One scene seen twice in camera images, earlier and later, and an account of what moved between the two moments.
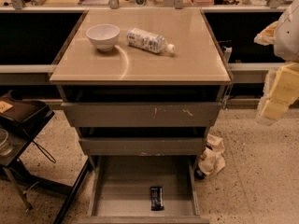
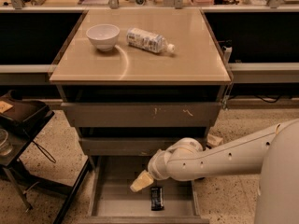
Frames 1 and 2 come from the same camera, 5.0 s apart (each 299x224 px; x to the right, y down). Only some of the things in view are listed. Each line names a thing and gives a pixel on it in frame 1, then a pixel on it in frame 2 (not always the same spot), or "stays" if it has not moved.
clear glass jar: [6, 147] stays
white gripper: [288, 37] to [154, 166]
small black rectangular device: [157, 199] stays
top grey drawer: [139, 114] stays
